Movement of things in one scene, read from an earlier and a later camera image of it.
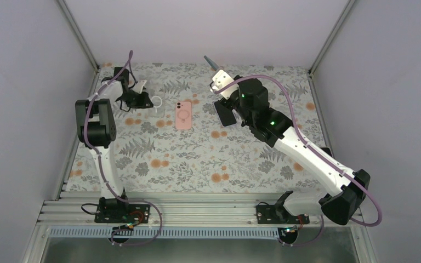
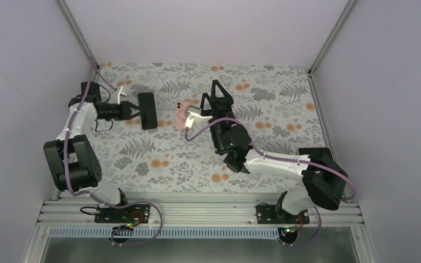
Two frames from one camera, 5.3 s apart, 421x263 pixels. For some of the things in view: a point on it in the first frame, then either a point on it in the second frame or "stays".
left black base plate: x=130 y=213 stays
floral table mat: x=181 y=145 stays
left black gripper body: x=134 y=102 -> x=123 y=114
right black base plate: x=268 y=214 stays
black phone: x=213 y=66 -> x=147 y=110
